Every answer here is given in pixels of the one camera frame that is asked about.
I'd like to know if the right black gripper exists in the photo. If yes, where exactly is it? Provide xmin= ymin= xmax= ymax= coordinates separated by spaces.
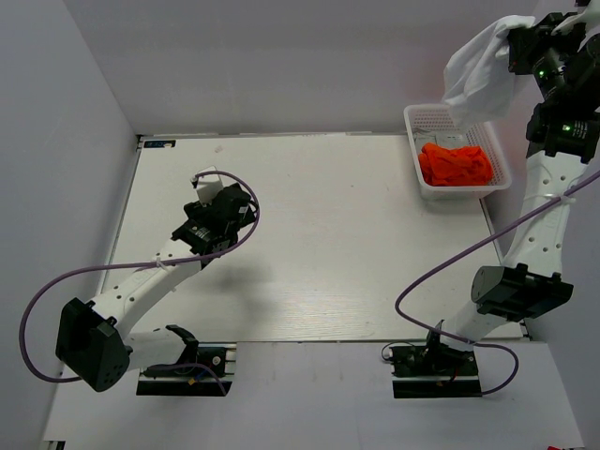
xmin=508 ymin=11 xmax=591 ymax=103

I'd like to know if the white t shirt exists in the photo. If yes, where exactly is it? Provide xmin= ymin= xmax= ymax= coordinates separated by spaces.
xmin=442 ymin=15 xmax=535 ymax=128

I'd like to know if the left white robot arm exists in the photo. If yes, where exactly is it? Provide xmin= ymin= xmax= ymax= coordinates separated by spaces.
xmin=55 ymin=183 xmax=260 ymax=392

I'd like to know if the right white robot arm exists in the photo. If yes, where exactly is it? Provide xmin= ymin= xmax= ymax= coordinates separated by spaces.
xmin=423 ymin=2 xmax=599 ymax=374

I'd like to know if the blue label sticker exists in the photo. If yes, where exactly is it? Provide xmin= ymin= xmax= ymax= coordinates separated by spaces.
xmin=142 ymin=140 xmax=176 ymax=149

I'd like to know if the white plastic basket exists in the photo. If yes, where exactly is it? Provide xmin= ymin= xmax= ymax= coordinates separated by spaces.
xmin=404 ymin=104 xmax=512 ymax=201

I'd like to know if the grey cloth in basket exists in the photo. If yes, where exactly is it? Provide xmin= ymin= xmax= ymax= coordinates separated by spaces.
xmin=413 ymin=130 xmax=469 ymax=153

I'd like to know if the orange t shirt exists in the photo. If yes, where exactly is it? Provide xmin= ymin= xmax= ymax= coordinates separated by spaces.
xmin=418 ymin=143 xmax=494 ymax=187

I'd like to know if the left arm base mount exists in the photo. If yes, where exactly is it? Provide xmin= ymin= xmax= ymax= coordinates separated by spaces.
xmin=136 ymin=343 xmax=237 ymax=398

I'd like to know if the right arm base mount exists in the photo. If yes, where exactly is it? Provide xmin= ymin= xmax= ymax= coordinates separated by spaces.
xmin=381 ymin=332 xmax=482 ymax=399

